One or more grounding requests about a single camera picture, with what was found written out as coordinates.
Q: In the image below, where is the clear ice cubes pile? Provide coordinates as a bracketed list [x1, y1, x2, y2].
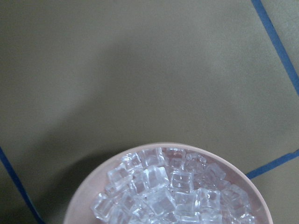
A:
[91, 147, 256, 224]

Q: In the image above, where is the pink bowl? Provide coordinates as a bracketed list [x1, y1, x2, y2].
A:
[63, 142, 273, 224]

